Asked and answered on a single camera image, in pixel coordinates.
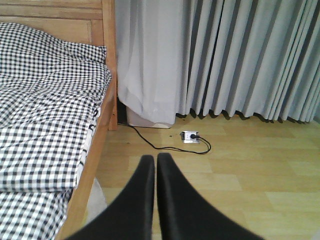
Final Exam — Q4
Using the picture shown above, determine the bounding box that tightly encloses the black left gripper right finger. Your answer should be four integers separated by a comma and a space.
156, 152, 262, 240

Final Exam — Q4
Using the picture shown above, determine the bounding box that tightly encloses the white floor power socket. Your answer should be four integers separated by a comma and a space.
180, 130, 200, 144

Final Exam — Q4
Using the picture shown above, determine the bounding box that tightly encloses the grey pleated curtain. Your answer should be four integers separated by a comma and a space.
115, 0, 320, 125

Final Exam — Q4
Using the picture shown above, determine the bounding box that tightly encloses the black socket power cord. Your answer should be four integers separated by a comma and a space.
117, 122, 212, 155

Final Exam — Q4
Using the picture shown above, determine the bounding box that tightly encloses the wooden bed frame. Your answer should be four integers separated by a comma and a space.
0, 0, 118, 240

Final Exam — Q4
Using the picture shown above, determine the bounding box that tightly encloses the black white checkered bedsheet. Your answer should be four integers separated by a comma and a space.
0, 22, 112, 240

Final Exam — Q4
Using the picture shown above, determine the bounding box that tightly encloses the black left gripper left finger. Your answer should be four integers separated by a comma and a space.
68, 155, 155, 240

